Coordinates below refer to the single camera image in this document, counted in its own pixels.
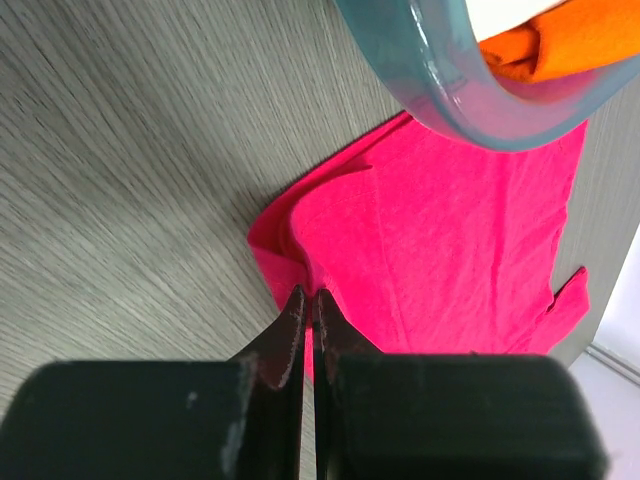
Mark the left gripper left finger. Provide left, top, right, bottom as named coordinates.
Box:
left=1, top=288, right=305, bottom=479

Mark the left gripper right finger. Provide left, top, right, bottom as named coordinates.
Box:
left=312, top=289, right=609, bottom=479

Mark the pink t shirt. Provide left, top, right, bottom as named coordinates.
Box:
left=247, top=113, right=590, bottom=354

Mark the teal plastic basket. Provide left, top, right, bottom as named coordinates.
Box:
left=337, top=1, right=639, bottom=152

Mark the white crumpled t shirt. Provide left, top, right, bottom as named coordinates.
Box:
left=465, top=0, right=564, bottom=41

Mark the orange t shirt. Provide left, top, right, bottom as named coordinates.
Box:
left=479, top=0, right=639, bottom=84

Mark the left aluminium frame post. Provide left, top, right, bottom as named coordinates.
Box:
left=585, top=343, right=640, bottom=387

